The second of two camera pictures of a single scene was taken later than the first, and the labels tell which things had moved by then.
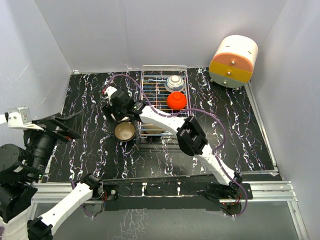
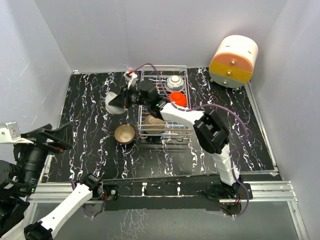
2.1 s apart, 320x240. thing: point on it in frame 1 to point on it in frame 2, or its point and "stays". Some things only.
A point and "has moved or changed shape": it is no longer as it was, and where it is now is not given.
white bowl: (126, 118) has moved or changed shape
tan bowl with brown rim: (124, 131) stays
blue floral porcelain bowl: (174, 83) stays
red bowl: (176, 100) stays
